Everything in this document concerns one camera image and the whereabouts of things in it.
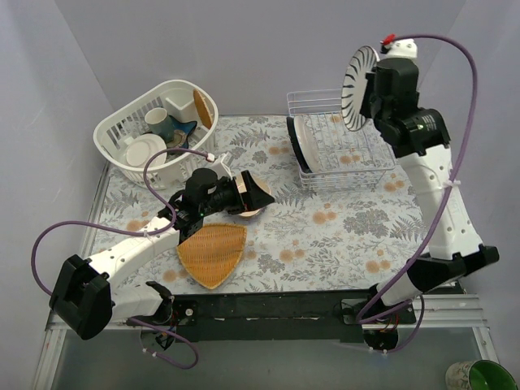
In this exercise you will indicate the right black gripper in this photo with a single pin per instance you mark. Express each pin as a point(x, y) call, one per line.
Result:
point(369, 94)

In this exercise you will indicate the white wire dish rack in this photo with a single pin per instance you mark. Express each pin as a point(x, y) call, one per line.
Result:
point(349, 160)

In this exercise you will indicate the white cup in basket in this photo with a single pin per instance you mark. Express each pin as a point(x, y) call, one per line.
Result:
point(156, 119)

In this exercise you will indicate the woven bamboo tray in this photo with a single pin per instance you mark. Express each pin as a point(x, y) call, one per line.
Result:
point(212, 254)

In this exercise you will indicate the white square container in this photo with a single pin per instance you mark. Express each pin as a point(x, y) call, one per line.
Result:
point(180, 104)

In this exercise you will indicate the green floral mug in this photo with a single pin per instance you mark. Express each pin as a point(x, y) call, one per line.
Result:
point(479, 375)

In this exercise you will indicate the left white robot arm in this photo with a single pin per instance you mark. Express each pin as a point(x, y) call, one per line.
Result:
point(88, 294)

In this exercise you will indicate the red rimmed beige plate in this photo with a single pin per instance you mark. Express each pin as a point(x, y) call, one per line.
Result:
point(293, 142)

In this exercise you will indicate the white plate in basket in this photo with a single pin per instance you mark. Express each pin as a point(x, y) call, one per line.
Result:
point(141, 149)

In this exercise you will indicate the woven coaster in basket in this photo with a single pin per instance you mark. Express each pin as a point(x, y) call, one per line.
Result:
point(202, 109)

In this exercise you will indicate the blue striped plate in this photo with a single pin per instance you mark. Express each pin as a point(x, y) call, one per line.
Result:
point(354, 86)

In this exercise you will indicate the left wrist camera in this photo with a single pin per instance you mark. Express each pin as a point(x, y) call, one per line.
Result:
point(219, 165)

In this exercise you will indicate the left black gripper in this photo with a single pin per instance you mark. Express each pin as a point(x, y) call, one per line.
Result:
point(240, 194)

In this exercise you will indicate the blue star dish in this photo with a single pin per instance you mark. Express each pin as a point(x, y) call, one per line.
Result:
point(182, 131)

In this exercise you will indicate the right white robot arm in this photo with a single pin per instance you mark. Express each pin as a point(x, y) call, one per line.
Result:
point(420, 142)

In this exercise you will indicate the watermelon pattern plate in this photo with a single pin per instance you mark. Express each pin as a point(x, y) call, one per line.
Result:
point(306, 146)

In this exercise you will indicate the white plastic basket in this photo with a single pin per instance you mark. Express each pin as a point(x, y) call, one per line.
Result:
point(157, 135)

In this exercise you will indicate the black base frame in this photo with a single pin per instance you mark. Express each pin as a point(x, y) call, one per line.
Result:
point(313, 315)

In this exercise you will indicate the floral table mat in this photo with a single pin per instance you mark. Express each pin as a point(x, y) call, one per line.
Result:
point(307, 240)

